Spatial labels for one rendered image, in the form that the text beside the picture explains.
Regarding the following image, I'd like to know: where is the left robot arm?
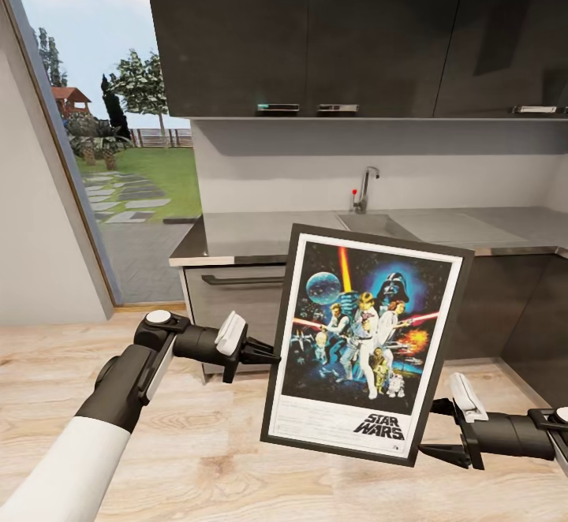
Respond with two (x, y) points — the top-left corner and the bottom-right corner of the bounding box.
(0, 311), (282, 522)

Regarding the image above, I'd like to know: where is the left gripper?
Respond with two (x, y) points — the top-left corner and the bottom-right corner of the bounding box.
(195, 324), (282, 383)

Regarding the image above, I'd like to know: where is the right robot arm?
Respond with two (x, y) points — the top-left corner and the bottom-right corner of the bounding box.
(417, 372), (568, 477)

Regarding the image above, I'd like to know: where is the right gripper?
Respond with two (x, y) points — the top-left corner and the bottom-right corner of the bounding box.
(417, 398), (524, 470)

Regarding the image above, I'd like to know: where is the poster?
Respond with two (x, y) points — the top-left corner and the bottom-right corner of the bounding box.
(260, 223), (476, 468)

